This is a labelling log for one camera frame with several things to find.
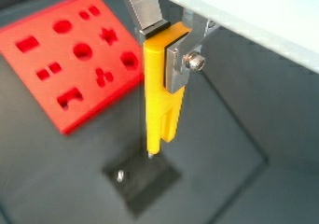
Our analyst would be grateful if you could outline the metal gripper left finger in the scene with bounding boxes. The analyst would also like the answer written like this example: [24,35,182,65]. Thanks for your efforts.
[122,0,170,43]

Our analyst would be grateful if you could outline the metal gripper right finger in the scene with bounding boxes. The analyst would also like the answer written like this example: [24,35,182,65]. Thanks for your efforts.
[164,9,219,93]

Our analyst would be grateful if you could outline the yellow two-pronged square-circle object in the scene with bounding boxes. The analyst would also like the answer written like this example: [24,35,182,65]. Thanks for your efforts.
[142,22,189,155]

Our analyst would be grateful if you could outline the black curved regrasp stand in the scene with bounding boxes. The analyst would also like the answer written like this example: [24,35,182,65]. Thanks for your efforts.
[102,148,180,218]

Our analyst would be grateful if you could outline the red fixture block with holes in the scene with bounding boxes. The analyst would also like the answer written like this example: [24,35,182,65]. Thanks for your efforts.
[0,0,142,134]

